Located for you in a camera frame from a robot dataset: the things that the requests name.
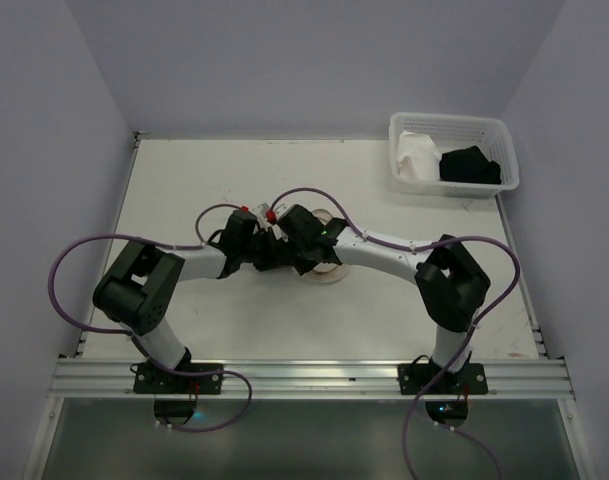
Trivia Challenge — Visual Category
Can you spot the white bra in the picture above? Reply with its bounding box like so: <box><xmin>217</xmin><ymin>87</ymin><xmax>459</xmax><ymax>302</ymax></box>
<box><xmin>395</xmin><ymin>131</ymin><xmax>442</xmax><ymax>182</ymax></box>

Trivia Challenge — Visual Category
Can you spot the black bra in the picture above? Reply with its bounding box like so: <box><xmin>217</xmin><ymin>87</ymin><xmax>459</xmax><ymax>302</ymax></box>
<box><xmin>439</xmin><ymin>146</ymin><xmax>501</xmax><ymax>185</ymax></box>

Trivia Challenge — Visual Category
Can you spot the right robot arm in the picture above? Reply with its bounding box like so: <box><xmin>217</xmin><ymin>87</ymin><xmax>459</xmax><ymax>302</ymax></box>
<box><xmin>276</xmin><ymin>204</ymin><xmax>491</xmax><ymax>374</ymax></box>

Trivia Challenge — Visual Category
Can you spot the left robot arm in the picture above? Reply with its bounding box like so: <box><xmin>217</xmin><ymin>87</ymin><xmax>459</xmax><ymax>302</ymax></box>
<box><xmin>93</xmin><ymin>209</ymin><xmax>292</xmax><ymax>372</ymax></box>

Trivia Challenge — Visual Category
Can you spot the white plastic basket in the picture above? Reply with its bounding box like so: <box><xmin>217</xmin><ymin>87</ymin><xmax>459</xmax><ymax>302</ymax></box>
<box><xmin>388</xmin><ymin>112</ymin><xmax>519</xmax><ymax>199</ymax></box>

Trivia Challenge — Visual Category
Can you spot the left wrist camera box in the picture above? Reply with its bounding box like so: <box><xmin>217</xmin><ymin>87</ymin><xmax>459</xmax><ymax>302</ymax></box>
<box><xmin>251</xmin><ymin>203</ymin><xmax>271</xmax><ymax>229</ymax></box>

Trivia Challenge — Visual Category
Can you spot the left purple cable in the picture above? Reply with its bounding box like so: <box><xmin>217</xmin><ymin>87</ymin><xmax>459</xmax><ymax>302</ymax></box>
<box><xmin>48</xmin><ymin>201</ymin><xmax>253</xmax><ymax>433</ymax></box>

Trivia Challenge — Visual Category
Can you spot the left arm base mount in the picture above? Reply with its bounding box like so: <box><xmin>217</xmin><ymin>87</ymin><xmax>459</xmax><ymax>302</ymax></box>
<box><xmin>130</xmin><ymin>362</ymin><xmax>222</xmax><ymax>425</ymax></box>

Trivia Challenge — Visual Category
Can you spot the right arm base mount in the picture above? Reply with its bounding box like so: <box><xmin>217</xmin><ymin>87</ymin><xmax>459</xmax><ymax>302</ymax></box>
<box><xmin>396</xmin><ymin>352</ymin><xmax>489</xmax><ymax>431</ymax></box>

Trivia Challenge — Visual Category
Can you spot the aluminium rail frame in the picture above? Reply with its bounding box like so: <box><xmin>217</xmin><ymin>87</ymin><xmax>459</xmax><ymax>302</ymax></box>
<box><xmin>21</xmin><ymin>130</ymin><xmax>583</xmax><ymax>480</ymax></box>

